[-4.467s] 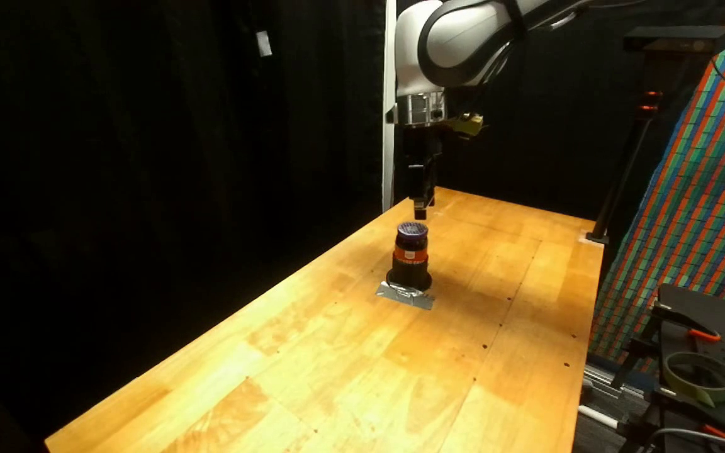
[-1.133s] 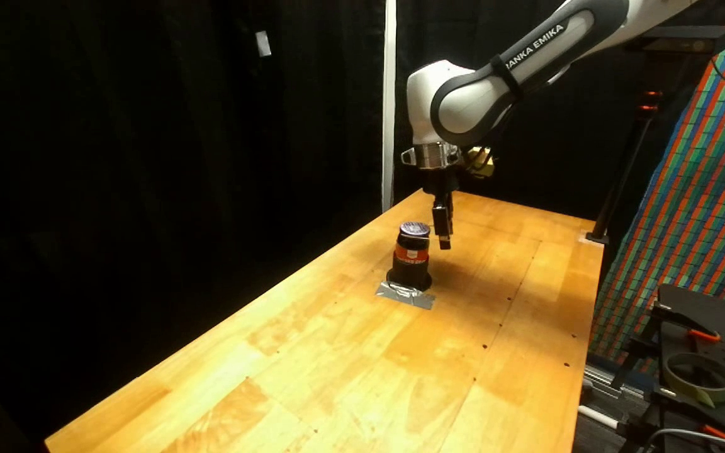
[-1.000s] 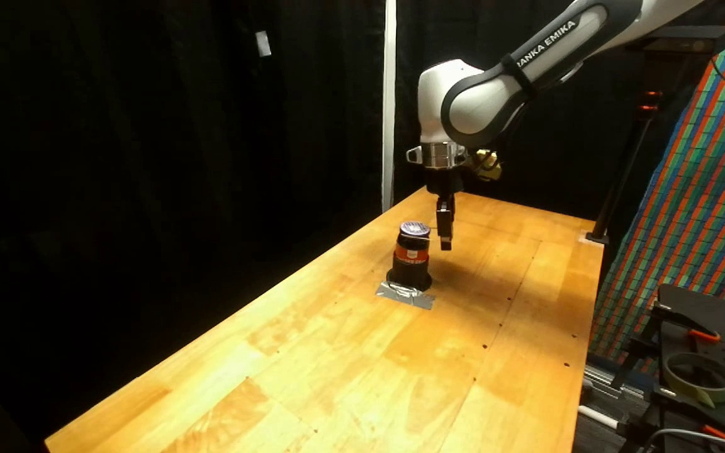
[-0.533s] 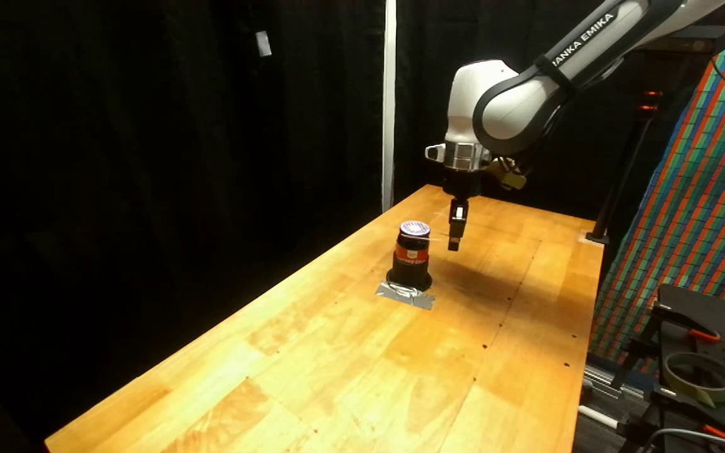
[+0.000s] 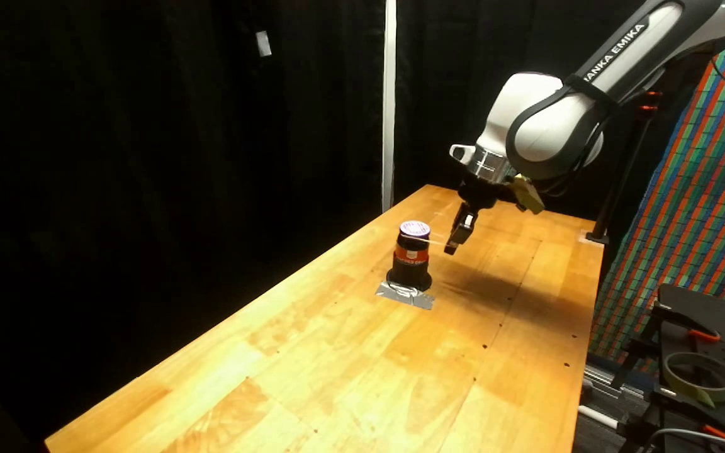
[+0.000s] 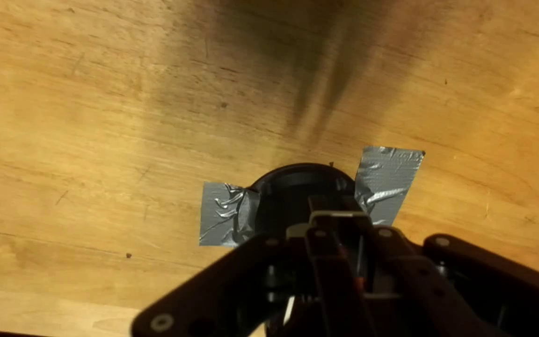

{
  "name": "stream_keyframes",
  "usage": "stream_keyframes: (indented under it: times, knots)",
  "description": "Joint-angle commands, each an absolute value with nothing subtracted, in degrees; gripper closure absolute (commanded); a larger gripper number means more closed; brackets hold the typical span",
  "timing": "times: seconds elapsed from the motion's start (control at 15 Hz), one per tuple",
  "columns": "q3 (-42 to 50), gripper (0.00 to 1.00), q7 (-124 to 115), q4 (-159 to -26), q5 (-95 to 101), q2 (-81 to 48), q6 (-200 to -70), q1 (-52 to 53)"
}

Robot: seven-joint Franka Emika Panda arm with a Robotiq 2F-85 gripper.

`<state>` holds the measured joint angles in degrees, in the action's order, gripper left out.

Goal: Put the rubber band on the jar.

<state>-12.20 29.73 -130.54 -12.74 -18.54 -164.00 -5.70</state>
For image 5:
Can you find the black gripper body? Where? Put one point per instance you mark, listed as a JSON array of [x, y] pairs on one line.
[[479, 192]]

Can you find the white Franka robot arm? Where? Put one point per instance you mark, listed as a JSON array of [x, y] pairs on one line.
[[597, 77]]

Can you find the dark jar with purple lid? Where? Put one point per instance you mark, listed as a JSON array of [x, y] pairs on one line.
[[412, 255]]

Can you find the yellow tag on wrist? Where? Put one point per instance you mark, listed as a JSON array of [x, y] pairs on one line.
[[526, 194]]

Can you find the white vertical pole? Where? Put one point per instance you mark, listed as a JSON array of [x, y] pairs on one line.
[[388, 101]]

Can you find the colourful striped cloth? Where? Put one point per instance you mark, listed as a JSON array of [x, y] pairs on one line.
[[699, 218]]

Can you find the white tag on curtain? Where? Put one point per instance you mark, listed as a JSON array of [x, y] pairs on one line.
[[263, 44]]

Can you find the pale tape roll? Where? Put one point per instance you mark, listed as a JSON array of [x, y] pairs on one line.
[[700, 377]]

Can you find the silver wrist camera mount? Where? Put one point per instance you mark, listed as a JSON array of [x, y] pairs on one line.
[[474, 156]]

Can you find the black camera stand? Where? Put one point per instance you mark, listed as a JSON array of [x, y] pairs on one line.
[[618, 180]]

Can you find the aluminium rail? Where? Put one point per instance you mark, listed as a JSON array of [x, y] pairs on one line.
[[604, 394]]

